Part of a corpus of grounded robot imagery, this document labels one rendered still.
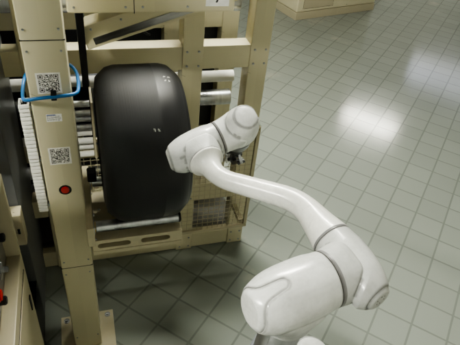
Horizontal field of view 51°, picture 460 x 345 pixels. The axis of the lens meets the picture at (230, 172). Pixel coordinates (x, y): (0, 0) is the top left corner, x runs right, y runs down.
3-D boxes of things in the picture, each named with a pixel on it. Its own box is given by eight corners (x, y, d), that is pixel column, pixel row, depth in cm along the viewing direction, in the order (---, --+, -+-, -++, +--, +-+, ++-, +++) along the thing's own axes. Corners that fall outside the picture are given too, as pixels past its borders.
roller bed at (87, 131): (53, 162, 220) (43, 105, 202) (53, 144, 231) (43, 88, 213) (97, 158, 226) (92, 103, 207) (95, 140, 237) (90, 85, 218)
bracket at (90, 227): (88, 247, 190) (85, 229, 184) (83, 183, 219) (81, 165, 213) (97, 246, 190) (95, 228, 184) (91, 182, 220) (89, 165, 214)
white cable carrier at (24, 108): (39, 212, 188) (17, 105, 159) (39, 203, 192) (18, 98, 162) (51, 211, 189) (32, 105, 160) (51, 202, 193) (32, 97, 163)
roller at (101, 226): (94, 235, 191) (92, 226, 188) (93, 227, 195) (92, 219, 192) (181, 224, 201) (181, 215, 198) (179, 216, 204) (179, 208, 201)
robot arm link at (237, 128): (245, 112, 154) (208, 129, 151) (252, 92, 139) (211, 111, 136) (261, 142, 152) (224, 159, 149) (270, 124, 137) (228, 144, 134)
